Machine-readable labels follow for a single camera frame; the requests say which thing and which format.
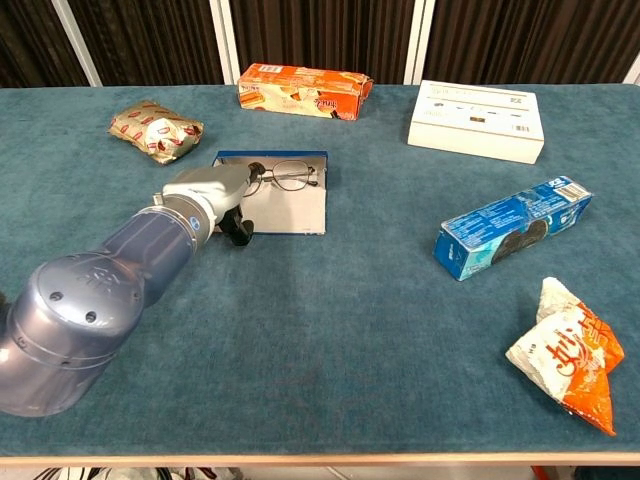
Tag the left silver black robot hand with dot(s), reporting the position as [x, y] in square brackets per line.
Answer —
[215, 185]

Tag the thin-framed eyeglasses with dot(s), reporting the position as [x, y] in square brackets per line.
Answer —
[292, 177]

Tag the blue glasses case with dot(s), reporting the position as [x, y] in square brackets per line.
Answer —
[290, 215]

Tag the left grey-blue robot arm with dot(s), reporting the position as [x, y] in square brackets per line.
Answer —
[100, 290]

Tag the gold foil snack pack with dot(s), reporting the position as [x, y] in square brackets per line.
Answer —
[155, 132]

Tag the orange biscuit box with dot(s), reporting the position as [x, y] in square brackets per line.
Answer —
[300, 95]

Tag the dark pleated curtain panel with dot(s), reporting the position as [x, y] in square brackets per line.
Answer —
[525, 40]
[150, 40]
[320, 30]
[30, 40]

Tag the teal velvet tablecloth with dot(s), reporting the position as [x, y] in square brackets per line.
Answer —
[320, 350]

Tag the white flat cardboard box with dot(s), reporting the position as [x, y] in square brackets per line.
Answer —
[475, 120]

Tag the blue cookie box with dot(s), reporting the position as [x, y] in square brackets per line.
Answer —
[500, 235]

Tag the orange white snack bag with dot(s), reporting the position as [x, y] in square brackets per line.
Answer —
[565, 355]

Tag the white partition post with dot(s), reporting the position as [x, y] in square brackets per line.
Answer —
[419, 40]
[634, 77]
[76, 40]
[226, 40]

